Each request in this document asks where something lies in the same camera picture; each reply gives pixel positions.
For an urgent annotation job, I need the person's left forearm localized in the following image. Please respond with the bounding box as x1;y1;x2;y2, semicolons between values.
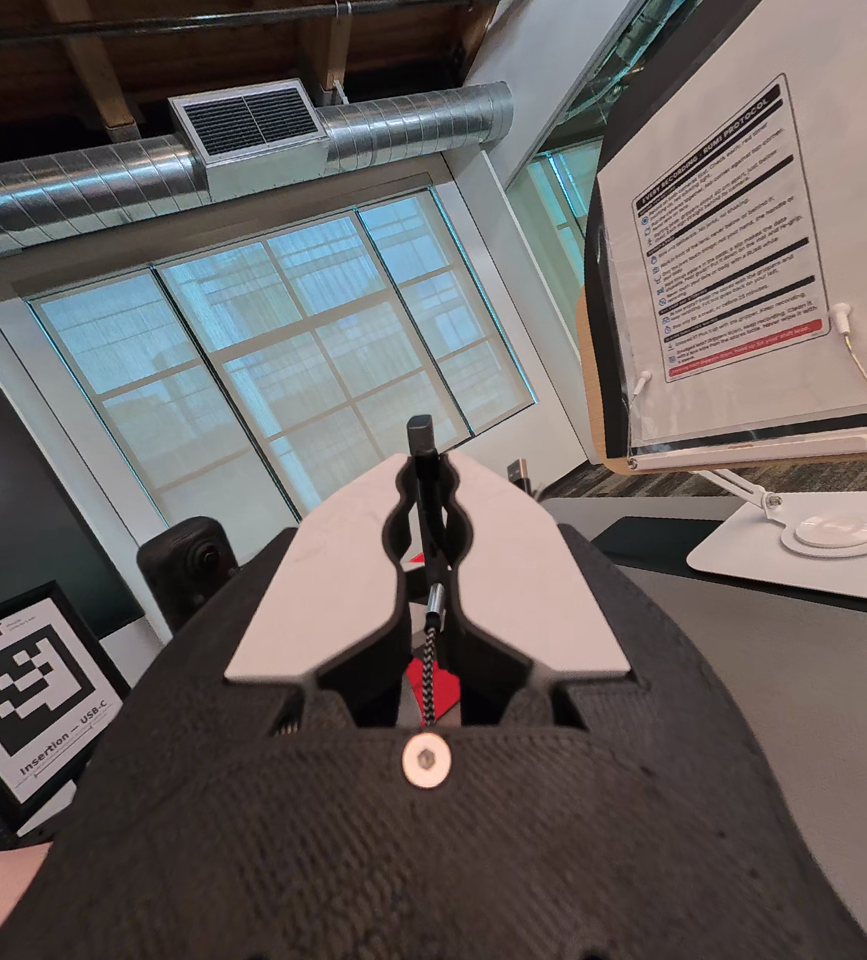
0;841;56;960

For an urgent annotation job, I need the silver spiral air duct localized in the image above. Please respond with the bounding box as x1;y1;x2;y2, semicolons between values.
0;81;515;265

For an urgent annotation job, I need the instruction sheet document stand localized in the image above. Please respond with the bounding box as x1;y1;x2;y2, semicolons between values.
576;0;867;625

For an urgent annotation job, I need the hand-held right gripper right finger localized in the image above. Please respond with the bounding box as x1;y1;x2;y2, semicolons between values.
441;453;633;678

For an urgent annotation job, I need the black partition panel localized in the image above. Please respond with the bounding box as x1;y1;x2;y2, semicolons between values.
0;330;146;639

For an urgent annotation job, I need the framed marker tag sign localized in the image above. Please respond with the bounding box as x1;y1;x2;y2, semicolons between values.
0;581;132;830

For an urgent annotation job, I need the white air vent grille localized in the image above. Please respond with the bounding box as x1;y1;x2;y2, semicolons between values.
168;77;330;198

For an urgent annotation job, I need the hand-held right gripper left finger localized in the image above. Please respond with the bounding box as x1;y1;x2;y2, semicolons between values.
223;453;423;685

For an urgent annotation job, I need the red plastic bin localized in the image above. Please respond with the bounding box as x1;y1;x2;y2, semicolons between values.
402;551;466;730

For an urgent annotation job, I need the black ceiling pipe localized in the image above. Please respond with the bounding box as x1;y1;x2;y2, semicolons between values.
0;0;495;50

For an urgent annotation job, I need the large window with blinds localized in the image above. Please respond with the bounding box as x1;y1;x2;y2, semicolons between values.
27;187;540;530

